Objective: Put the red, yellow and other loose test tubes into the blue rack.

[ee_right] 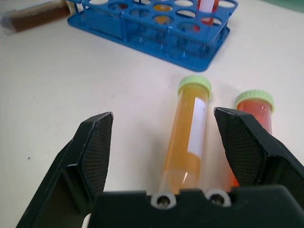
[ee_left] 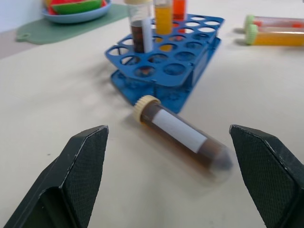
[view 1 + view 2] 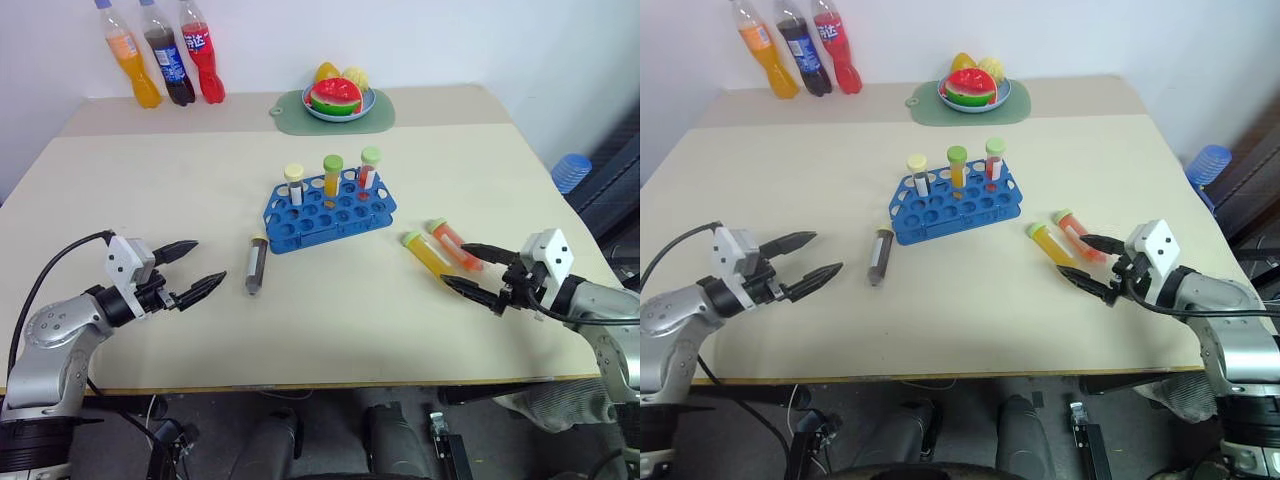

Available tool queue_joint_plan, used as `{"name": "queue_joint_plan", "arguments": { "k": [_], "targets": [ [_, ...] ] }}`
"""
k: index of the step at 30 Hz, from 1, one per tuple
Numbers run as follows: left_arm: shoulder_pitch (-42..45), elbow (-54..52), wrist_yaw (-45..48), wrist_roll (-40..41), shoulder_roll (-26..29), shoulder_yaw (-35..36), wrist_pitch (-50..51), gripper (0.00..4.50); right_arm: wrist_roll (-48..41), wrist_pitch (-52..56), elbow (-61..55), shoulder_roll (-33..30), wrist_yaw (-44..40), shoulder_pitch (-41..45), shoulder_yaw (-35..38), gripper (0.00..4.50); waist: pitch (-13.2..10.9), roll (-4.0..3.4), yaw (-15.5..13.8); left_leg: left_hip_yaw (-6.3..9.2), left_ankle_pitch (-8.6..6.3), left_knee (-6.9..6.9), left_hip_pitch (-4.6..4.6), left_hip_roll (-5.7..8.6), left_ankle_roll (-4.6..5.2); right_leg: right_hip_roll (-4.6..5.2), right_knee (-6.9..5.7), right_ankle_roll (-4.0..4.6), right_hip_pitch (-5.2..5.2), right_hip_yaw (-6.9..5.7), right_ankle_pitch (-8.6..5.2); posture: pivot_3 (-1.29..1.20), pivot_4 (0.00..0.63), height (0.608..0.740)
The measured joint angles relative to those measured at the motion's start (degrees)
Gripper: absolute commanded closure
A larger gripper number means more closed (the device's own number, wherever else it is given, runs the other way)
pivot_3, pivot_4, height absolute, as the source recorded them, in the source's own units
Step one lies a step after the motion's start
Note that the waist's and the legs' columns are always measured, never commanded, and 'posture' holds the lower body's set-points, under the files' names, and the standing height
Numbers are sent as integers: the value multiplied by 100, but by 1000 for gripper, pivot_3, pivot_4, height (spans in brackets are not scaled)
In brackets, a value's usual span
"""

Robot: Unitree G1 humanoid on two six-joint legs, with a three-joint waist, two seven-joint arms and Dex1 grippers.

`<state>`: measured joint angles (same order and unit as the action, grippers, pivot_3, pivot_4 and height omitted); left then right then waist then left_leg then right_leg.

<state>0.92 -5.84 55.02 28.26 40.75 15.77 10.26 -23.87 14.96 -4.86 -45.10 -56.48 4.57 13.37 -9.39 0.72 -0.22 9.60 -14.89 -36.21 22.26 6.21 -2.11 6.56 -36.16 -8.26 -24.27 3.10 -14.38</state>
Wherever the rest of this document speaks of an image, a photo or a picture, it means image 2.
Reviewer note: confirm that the light blue plate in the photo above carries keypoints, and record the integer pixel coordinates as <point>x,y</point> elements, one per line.
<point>76,15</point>

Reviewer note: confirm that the brown liquid tube cream cap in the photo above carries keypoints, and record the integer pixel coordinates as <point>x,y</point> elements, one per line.
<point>180,137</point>
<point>140,26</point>

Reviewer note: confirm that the orange-red liquid tube green cap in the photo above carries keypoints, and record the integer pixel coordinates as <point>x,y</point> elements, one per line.
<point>273,21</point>

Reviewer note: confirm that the orange tube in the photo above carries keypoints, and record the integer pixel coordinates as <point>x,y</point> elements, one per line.
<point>179,10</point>

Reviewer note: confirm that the yellow liquid tube green cap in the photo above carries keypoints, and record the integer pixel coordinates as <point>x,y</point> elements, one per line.
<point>275,36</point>

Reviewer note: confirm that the blue plastic test tube rack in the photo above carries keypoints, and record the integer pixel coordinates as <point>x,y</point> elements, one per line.
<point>166,64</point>

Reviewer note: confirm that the toy watermelon slice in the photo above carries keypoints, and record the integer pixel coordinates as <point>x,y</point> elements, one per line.
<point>76,6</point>

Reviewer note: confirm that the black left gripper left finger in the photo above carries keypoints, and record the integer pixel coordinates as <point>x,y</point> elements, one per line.
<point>71,180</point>

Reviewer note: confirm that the green silicone mat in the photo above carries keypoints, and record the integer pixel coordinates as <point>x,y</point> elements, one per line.
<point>69,27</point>

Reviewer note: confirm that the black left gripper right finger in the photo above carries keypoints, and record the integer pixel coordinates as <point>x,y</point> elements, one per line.
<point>268,175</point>

